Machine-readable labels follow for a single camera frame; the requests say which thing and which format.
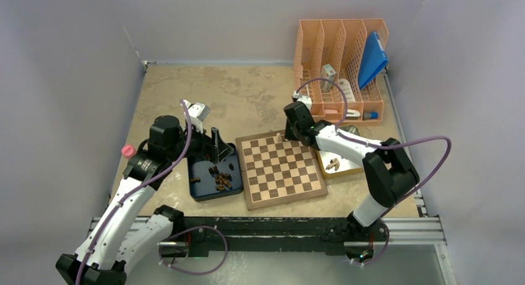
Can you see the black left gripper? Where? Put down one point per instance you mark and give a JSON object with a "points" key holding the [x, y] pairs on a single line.
{"points": [[213, 150]]}

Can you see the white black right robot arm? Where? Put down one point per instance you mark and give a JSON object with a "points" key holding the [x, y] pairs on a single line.
{"points": [[389, 172]]}

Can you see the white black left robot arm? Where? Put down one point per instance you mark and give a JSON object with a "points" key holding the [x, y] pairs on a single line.
{"points": [[108, 254]]}

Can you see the dark chess pieces pile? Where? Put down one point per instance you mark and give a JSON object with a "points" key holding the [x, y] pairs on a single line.
{"points": [[222, 180]]}

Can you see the wooden chess board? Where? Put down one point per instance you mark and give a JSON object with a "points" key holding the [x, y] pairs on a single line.
{"points": [[279, 173]]}

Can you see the light chess pieces pile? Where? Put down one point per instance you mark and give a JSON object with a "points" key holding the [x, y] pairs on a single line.
{"points": [[334, 164]]}

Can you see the dark blue plastic tray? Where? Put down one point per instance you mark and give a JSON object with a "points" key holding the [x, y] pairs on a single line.
{"points": [[203, 177]]}

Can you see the pink capped bottle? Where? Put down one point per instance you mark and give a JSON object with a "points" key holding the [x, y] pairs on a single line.
{"points": [[128, 151]]}

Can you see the yellow rimmed metal tray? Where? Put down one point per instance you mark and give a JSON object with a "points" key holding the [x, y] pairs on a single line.
{"points": [[346, 167]]}

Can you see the white green small box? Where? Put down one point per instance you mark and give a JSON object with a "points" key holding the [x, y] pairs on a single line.
{"points": [[329, 73]]}

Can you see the white stapler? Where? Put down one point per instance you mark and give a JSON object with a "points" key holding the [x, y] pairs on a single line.
{"points": [[352, 114]]}

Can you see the white labelled bottle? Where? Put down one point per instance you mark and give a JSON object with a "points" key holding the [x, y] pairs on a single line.
{"points": [[347, 90]]}

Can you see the orange plastic file organizer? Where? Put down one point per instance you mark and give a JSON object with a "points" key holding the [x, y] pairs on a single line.
{"points": [[340, 43]]}

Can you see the blue grey small cylinder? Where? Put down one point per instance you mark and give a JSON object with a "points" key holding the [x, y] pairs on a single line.
{"points": [[370, 116]]}

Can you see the blue folder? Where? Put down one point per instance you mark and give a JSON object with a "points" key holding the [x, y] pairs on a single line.
{"points": [[374, 59]]}

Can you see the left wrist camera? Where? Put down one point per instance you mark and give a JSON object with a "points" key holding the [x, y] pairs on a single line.
{"points": [[198, 112]]}

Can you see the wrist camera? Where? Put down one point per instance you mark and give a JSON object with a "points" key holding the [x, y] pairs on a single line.
{"points": [[198, 112], [306, 100]]}

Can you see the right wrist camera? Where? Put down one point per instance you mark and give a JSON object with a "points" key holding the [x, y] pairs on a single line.
{"points": [[306, 100]]}

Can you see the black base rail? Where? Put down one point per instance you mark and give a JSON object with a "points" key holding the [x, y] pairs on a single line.
{"points": [[333, 236]]}

